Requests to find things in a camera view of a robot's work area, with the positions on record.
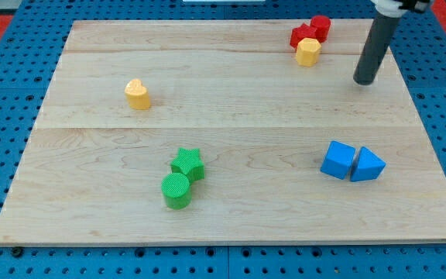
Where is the red star block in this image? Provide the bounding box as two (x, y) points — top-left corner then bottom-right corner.
(290, 22), (317, 49)

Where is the blue cube block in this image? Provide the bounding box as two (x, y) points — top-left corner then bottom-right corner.
(320, 140), (355, 180)

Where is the yellow hexagon block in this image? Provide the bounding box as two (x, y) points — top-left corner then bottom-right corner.
(295, 38), (321, 67)

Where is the green star block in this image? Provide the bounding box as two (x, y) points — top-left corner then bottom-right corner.
(170, 147), (205, 184)

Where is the red cylinder block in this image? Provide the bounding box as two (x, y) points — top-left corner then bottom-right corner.
(310, 15), (331, 43)

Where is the blue triangular prism block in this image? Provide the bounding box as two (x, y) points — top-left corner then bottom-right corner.
(350, 146), (386, 182)

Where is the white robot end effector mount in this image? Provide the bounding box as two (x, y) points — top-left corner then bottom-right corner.
(369, 0), (433, 19)

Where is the yellow heart block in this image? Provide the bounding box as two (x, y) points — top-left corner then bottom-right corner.
(124, 79), (151, 110)

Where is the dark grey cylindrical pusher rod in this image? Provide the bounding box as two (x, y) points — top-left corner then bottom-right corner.
(353, 12), (400, 85)

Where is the green cylinder block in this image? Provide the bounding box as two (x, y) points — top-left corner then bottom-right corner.
(161, 173), (191, 210)

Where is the wooden board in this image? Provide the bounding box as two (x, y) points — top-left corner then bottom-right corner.
(0, 19), (446, 247)

